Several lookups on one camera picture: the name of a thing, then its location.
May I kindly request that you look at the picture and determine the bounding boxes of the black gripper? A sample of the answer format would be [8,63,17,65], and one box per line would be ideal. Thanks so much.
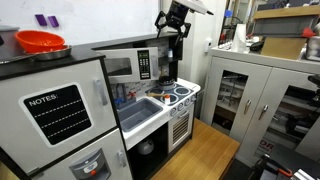
[154,1,193,48]

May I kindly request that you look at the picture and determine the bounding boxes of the grey cabinet door glass window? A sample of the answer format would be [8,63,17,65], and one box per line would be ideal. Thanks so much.
[238,66,320,164]
[203,56,273,141]

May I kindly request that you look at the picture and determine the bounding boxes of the fridge door with water dispenser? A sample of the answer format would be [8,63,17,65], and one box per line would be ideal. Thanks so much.
[31,128,134,180]

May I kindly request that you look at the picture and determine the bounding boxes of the wooden spoon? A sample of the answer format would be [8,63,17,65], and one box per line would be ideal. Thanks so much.
[146,92,168,99]

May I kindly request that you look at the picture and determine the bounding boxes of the white paper towel roll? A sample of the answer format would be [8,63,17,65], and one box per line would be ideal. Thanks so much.
[231,23,248,53]

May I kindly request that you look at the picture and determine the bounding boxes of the grey toy faucet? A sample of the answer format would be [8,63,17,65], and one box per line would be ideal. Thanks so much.
[114,83,129,104]

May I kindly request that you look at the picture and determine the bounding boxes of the grey toy sink basin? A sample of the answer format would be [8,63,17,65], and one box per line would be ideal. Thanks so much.
[117,97,164,133]

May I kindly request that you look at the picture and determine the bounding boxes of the grey storage cabinet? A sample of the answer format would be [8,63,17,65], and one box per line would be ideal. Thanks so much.
[201,46,320,168]

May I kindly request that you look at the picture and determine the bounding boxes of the black white toy kitchen unit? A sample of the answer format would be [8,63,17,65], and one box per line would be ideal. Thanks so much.
[0,31,203,180]

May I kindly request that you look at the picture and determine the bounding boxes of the white toy refrigerator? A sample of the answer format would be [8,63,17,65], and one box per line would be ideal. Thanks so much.
[0,59,118,176]

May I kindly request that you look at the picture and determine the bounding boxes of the grey plastic bin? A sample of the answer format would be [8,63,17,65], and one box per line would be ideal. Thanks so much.
[252,14,318,38]

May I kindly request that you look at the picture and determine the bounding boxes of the small brown cardboard box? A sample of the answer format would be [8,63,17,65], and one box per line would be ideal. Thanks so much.
[259,35,309,61]

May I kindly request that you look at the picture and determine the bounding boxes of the wooden board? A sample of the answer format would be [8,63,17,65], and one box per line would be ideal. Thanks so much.
[253,4,320,20]

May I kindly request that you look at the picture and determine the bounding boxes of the metal bowl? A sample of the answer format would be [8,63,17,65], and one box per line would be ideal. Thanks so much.
[31,44,73,62]

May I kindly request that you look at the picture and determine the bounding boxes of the purple magnet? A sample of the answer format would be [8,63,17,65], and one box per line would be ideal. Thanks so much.
[34,13,48,27]
[47,15,60,28]

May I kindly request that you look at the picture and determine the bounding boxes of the wooden floor platform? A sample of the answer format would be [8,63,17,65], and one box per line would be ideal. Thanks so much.
[151,118,241,180]

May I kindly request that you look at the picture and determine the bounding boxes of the orange plastic bowl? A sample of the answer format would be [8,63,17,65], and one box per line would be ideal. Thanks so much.
[14,29,67,54]

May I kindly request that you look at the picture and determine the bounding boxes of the white wall box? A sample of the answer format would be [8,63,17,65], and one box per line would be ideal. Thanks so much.
[203,37,214,54]

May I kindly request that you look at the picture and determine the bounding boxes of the black tool with orange handle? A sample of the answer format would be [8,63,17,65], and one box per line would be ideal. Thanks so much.
[249,143,320,180]

